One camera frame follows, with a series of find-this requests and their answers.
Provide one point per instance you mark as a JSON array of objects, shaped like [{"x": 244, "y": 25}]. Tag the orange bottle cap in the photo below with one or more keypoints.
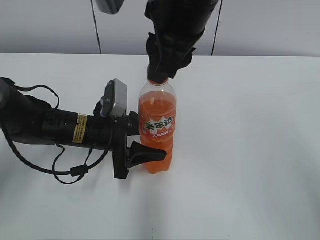
[{"x": 158, "y": 82}]

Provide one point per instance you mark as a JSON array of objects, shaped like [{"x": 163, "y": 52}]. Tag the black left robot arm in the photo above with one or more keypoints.
[{"x": 28, "y": 120}]

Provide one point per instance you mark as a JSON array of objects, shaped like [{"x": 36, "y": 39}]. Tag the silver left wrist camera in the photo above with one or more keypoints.
[{"x": 115, "y": 99}]

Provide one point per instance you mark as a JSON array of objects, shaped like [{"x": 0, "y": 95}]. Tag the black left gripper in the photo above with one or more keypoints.
[{"x": 137, "y": 154}]

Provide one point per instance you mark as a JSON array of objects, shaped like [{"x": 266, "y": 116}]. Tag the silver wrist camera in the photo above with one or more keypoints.
[
  {"x": 110, "y": 7},
  {"x": 115, "y": 99}
]

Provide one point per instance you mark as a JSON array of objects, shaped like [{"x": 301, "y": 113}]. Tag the orange Mirinda soda bottle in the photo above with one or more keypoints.
[{"x": 157, "y": 106}]

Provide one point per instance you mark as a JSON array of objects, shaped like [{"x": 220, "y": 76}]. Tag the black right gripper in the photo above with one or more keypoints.
[{"x": 178, "y": 25}]

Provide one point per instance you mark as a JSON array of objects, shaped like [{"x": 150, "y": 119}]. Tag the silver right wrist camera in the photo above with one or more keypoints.
[{"x": 110, "y": 7}]

